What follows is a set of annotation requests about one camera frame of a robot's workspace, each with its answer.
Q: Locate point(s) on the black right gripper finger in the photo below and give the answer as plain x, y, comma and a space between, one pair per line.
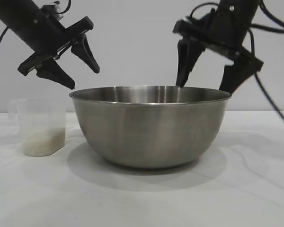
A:
234, 75
185, 61

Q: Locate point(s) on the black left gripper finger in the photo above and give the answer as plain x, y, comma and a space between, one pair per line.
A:
56, 74
86, 53

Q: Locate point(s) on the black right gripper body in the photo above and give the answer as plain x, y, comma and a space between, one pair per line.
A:
229, 35

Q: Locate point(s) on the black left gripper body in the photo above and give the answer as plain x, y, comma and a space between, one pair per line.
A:
49, 35

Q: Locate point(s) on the translucent plastic measuring cup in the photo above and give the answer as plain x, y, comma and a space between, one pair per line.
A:
38, 113

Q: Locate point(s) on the white uncooked rice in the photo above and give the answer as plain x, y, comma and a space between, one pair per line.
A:
46, 144

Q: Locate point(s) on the stainless steel mixing bowl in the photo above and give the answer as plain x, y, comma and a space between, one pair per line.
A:
151, 132

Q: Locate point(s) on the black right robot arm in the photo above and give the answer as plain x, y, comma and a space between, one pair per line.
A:
241, 6

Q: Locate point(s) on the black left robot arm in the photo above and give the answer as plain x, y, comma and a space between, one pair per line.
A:
9, 13

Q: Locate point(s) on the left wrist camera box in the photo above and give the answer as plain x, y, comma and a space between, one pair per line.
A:
52, 10

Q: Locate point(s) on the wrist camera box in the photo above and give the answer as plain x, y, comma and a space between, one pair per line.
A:
203, 17
52, 10

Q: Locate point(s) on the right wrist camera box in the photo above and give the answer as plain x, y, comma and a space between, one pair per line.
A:
203, 17

